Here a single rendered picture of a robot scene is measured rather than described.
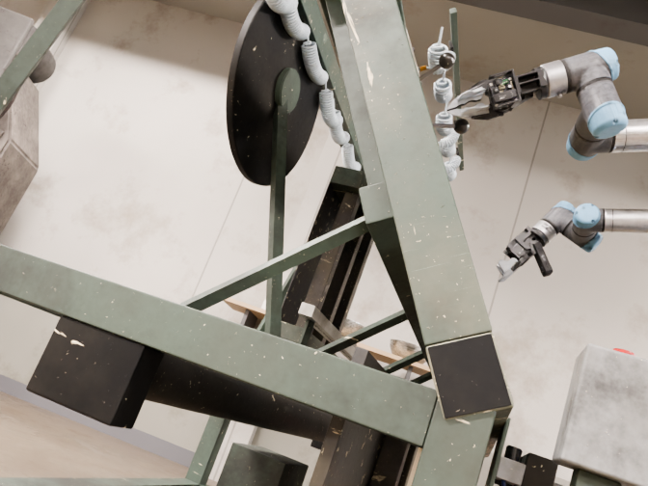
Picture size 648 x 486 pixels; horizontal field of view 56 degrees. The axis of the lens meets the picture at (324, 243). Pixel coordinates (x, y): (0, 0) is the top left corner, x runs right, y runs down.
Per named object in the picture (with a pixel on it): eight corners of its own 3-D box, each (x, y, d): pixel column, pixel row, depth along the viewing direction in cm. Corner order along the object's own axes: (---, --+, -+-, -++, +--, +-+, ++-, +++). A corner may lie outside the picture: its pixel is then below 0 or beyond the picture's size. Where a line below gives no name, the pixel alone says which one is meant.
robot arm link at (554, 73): (553, 66, 137) (562, 100, 137) (533, 71, 138) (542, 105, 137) (561, 55, 130) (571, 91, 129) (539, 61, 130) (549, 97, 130)
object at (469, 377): (443, 421, 92) (515, 407, 90) (424, 345, 97) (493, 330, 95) (467, 461, 292) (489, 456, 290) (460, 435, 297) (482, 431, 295)
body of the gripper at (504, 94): (485, 74, 131) (542, 59, 129) (481, 86, 139) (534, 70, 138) (495, 108, 130) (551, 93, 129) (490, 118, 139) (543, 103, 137)
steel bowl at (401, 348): (425, 372, 464) (430, 357, 467) (429, 367, 433) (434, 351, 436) (385, 358, 470) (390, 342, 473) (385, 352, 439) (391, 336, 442)
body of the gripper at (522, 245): (500, 253, 209) (525, 230, 211) (520, 270, 207) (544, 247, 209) (505, 246, 202) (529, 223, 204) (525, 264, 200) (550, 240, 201)
